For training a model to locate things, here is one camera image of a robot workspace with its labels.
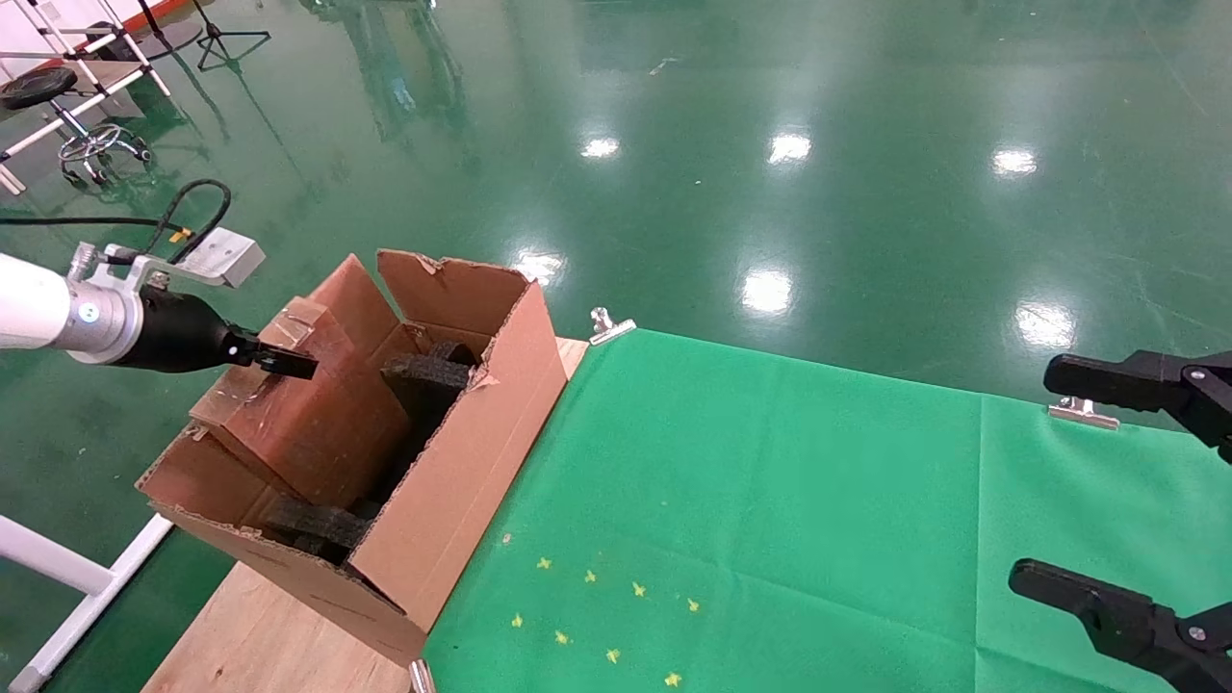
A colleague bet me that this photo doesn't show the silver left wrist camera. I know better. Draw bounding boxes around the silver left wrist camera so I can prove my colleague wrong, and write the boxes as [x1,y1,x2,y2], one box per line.
[67,228,267,295]

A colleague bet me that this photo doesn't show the small cardboard box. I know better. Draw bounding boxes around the small cardboard box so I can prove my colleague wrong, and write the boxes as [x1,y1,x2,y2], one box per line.
[190,296,417,509]

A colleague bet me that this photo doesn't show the white tube floor frame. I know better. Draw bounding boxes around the white tube floor frame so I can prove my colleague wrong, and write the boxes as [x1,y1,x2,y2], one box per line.
[0,513,176,693]

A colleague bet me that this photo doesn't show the black round stool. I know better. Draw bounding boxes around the black round stool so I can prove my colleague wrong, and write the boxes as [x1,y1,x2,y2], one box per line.
[0,65,153,189]

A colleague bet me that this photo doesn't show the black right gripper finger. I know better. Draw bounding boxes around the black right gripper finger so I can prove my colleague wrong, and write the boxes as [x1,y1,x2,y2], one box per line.
[1008,558,1232,693]
[1043,349,1232,465]

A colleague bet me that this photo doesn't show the black foam block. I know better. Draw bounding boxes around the black foam block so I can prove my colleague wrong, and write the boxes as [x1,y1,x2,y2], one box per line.
[258,496,374,567]
[380,339,482,482]

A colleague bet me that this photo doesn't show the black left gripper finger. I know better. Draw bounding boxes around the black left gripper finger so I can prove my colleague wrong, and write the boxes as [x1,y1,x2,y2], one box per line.
[252,345,320,380]

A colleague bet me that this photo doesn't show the black tripod microphone stand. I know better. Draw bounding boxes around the black tripod microphone stand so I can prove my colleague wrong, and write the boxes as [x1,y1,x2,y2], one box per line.
[191,0,272,74]

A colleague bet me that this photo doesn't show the white frame work table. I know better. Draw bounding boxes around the white frame work table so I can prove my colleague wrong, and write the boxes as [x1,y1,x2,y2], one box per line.
[0,0,174,196]

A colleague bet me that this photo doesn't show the large open cardboard carton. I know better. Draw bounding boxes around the large open cardboard carton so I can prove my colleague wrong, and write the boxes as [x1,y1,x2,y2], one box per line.
[135,248,569,667]

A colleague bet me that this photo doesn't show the black curved pole stand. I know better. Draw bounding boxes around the black curved pole stand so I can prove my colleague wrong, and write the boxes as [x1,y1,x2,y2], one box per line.
[87,0,205,61]

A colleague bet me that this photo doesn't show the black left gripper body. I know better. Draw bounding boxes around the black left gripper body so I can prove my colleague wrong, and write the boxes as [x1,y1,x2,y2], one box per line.
[115,287,261,374]

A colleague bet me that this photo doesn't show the green table cloth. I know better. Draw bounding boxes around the green table cloth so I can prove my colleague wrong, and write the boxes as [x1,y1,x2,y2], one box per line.
[421,327,1232,693]

